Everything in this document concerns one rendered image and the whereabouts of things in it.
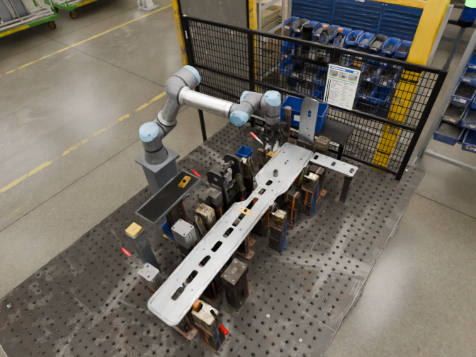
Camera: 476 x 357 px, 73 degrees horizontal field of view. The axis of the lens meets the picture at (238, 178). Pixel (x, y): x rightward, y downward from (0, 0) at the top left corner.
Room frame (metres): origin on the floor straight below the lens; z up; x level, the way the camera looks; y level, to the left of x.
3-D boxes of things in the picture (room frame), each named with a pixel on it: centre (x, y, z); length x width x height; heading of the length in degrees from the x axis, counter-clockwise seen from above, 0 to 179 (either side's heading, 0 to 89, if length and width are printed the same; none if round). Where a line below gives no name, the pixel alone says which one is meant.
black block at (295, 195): (1.25, -0.33, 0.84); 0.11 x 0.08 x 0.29; 52
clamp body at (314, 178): (1.34, -0.44, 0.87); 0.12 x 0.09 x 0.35; 52
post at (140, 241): (0.96, 0.54, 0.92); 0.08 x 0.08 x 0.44; 52
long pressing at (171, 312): (1.12, -0.02, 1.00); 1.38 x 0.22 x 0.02; 142
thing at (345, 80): (1.88, -0.73, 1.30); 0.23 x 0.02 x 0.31; 52
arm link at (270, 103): (1.31, -0.19, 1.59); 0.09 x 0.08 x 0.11; 60
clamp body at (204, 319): (0.56, 0.18, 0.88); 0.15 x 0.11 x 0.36; 52
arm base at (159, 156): (1.56, 0.51, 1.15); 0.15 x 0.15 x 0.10
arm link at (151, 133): (1.56, 0.50, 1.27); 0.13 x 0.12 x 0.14; 150
